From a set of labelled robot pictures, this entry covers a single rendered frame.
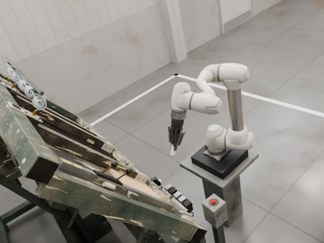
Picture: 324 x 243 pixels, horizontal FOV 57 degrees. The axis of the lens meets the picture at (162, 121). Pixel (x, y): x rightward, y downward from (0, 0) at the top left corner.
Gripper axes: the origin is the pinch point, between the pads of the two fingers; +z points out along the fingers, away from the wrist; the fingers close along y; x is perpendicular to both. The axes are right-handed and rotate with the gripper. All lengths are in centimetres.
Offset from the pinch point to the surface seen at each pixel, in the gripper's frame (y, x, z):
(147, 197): -8.8, -9.2, 35.2
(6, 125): -39, -83, -15
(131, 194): -6.4, -24.6, 26.0
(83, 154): -48, -34, 15
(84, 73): -371, 149, 25
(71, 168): -14, -60, 3
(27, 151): -2, -86, -17
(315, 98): -40, 341, 4
